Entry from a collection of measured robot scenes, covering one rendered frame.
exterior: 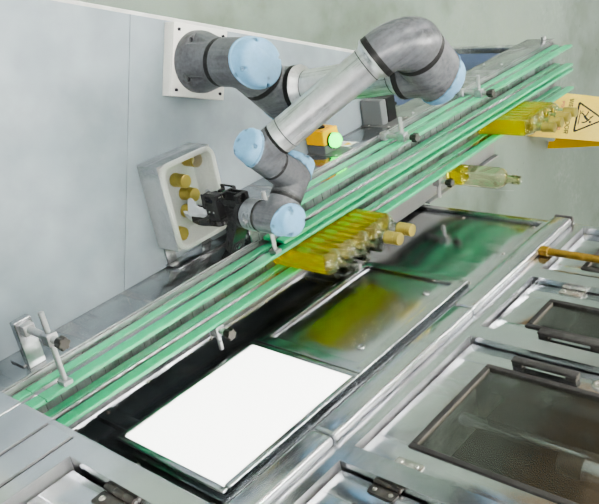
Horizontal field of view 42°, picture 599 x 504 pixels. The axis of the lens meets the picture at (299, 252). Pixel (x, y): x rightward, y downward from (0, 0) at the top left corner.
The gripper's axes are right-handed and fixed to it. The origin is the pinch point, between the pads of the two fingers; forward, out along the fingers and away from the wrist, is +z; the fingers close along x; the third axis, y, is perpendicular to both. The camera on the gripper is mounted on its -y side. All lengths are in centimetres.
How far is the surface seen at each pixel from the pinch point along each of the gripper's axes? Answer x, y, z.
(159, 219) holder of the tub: 9.4, 1.8, 2.0
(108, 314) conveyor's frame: 32.7, -11.4, -1.8
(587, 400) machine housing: -12, -35, -95
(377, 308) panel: -20, -31, -37
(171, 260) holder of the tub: 7.5, -10.9, 4.7
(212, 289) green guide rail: 11.3, -13.6, -14.1
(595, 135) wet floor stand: -342, -104, 40
